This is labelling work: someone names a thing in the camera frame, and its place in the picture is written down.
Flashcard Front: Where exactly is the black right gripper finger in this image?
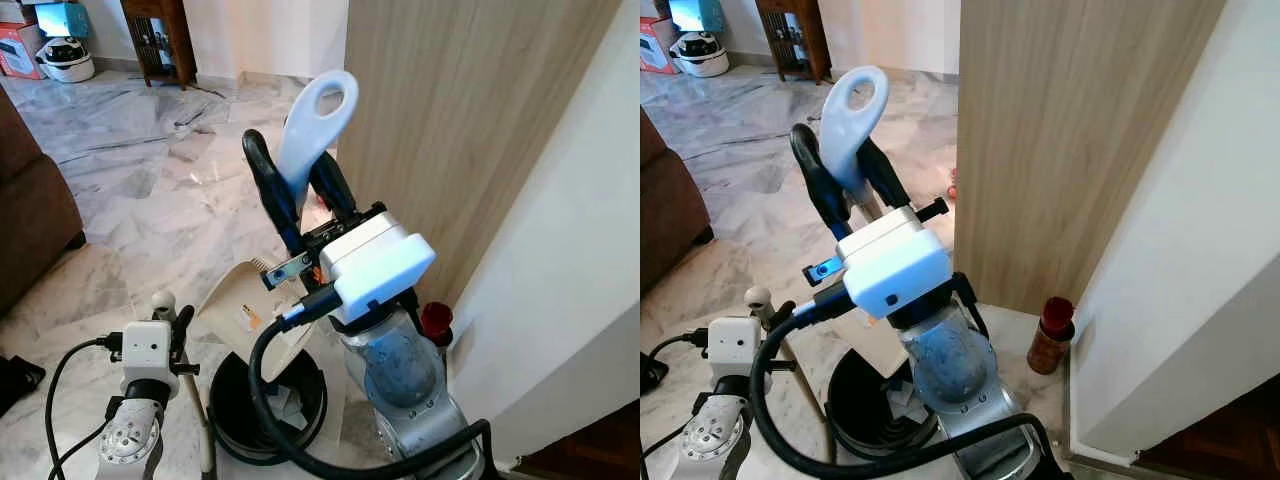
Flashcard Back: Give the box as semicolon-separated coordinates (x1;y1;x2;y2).
790;123;853;241
243;130;304;253
862;138;913;213
312;150;358;229

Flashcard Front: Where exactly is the cream plastic dustpan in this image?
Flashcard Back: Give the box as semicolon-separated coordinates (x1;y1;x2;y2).
195;70;359;353
785;65;911;381

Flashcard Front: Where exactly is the black floor object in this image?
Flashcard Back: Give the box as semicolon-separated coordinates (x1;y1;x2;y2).
0;355;46;416
640;350;669;396

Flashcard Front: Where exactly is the black round bin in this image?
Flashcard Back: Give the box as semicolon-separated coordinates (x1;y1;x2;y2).
828;345;941;463
207;348;329;466

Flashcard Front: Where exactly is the crumpled white paper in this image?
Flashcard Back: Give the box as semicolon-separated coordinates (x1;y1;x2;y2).
268;385;306;421

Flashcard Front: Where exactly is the brown bottle with red cap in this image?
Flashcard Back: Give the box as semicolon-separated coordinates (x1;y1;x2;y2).
1027;296;1077;376
420;300;456;351

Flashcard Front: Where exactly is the dark wooden side table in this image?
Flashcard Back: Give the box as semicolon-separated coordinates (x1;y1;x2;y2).
120;0;198;91
755;0;833;84

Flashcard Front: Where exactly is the brown sofa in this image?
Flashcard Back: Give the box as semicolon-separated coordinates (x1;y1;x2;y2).
0;90;86;316
640;105;716;296

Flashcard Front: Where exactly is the light wood panel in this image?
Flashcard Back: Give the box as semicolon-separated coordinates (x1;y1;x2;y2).
955;0;1229;316
335;0;623;311

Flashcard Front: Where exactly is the white and black air fryer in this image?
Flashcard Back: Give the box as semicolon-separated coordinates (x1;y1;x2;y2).
37;37;96;83
668;32;729;78

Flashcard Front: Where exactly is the blue box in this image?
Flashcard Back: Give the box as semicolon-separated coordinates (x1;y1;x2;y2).
668;0;726;33
35;0;91;39

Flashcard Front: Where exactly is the red and white box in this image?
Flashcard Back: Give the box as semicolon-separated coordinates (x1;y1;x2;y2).
0;22;46;79
640;15;679;74

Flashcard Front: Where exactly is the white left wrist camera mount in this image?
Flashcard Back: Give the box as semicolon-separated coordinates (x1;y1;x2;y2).
705;315;763;379
120;320;176;376

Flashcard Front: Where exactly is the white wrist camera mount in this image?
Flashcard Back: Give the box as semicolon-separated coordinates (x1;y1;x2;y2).
705;315;763;379
318;212;437;326
838;210;953;321
120;320;176;376

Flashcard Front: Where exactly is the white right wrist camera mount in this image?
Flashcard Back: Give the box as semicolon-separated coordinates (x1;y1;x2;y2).
838;210;953;321
318;212;437;326

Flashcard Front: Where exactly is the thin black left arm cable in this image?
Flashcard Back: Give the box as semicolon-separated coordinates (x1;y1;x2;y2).
640;330;711;480
42;335;126;480

